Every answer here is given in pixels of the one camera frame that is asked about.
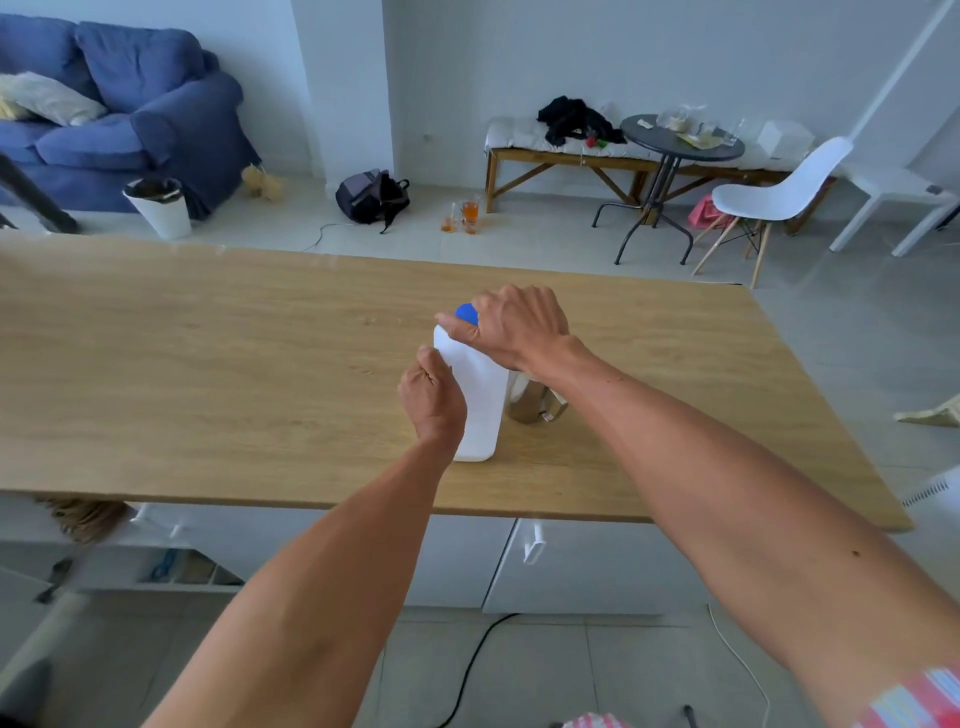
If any person's right forearm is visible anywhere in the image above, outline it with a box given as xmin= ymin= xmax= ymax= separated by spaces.
xmin=525 ymin=335 xmax=960 ymax=728

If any clear glass jar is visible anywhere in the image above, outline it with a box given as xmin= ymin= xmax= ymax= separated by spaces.
xmin=657 ymin=105 xmax=708 ymax=135

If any white plastic bottle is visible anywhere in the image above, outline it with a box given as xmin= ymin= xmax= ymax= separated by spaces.
xmin=432 ymin=323 xmax=511 ymax=463

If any pink bag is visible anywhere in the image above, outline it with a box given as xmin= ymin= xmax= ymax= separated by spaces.
xmin=687 ymin=195 xmax=727 ymax=231

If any black cable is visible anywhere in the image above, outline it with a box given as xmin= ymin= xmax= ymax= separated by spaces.
xmin=437 ymin=613 xmax=521 ymax=728

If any person's right hand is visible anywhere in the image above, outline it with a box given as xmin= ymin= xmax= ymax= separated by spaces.
xmin=435 ymin=284 xmax=576 ymax=374

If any person's left forearm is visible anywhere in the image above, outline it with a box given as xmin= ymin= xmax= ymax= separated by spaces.
xmin=142 ymin=433 xmax=460 ymax=728

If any black tripod leg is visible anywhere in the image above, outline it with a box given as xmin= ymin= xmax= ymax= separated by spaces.
xmin=0 ymin=153 xmax=80 ymax=235

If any steel cup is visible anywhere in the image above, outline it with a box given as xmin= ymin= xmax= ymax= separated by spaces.
xmin=504 ymin=369 xmax=569 ymax=426

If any white box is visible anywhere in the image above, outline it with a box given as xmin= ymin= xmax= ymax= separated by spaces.
xmin=756 ymin=120 xmax=816 ymax=161

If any white plastic chair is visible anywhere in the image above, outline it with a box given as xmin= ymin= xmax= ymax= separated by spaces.
xmin=691 ymin=136 xmax=855 ymax=290

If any white side table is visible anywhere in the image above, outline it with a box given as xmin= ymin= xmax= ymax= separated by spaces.
xmin=829 ymin=165 xmax=960 ymax=258

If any yellow fluffy toy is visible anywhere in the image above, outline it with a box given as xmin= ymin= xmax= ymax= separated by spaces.
xmin=240 ymin=164 xmax=287 ymax=202

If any white cable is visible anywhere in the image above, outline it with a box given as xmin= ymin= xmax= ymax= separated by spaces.
xmin=705 ymin=604 xmax=773 ymax=728

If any person's left hand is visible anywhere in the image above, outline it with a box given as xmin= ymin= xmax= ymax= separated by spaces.
xmin=397 ymin=345 xmax=468 ymax=457

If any white bench cushion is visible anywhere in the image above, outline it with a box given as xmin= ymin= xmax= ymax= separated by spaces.
xmin=485 ymin=117 xmax=815 ymax=171

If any beige cushion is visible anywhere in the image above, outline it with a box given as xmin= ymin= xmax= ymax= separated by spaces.
xmin=0 ymin=72 xmax=109 ymax=127

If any striped sleeve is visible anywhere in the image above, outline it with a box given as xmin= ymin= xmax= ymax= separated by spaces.
xmin=855 ymin=666 xmax=960 ymax=728

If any white waste bin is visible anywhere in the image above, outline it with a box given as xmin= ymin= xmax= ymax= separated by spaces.
xmin=123 ymin=177 xmax=193 ymax=242

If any black clothing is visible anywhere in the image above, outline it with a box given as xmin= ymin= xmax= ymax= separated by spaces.
xmin=537 ymin=96 xmax=627 ymax=147

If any blue sofa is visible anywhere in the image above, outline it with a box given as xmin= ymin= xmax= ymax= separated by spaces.
xmin=0 ymin=13 xmax=262 ymax=222

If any straw broom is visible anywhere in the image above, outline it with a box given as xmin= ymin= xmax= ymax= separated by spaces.
xmin=33 ymin=498 xmax=130 ymax=606

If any wooden bench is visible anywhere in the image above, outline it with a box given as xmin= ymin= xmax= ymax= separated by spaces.
xmin=484 ymin=146 xmax=837 ymax=236

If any round black table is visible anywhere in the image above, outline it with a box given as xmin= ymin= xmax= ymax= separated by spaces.
xmin=591 ymin=114 xmax=747 ymax=267

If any dark backpack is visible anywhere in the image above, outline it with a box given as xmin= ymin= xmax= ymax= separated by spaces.
xmin=335 ymin=169 xmax=411 ymax=234

